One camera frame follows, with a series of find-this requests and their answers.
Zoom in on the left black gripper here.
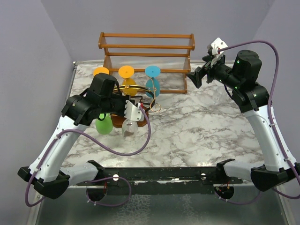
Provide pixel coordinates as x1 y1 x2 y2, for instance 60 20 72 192
100 93 135 118

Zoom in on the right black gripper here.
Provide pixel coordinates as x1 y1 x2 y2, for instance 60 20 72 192
187 53 242 90

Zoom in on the gold wire wine glass rack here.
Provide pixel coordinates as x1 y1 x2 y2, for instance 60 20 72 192
111 84 161 128

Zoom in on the green plastic wine glass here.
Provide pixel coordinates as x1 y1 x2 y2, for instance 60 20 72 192
95 113 113 135

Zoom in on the clear glass cup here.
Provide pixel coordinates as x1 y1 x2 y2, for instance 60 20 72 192
121 119 138 141

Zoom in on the orange wine glass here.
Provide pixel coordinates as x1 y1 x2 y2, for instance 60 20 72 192
93 67 110 76
118 65 137 96

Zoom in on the blue plastic wine glass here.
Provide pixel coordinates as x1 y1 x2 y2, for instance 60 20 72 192
145 66 161 97

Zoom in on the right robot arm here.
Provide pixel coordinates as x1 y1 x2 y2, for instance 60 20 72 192
187 50 300 192

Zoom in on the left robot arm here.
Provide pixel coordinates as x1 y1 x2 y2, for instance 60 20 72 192
18 73 127 199

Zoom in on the wooden shelf rack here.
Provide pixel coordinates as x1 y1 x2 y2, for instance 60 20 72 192
98 32 195 94

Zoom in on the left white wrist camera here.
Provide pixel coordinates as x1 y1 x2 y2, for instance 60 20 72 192
124 100 144 122

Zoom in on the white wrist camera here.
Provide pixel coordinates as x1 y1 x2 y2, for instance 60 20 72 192
124 100 144 122
207 37 228 68

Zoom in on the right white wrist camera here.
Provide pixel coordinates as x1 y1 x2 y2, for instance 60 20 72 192
207 37 228 68

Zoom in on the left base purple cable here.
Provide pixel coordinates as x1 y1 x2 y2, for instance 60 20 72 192
86 176 133 207

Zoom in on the black base frame bar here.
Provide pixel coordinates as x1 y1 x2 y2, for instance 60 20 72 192
78 166 242 195

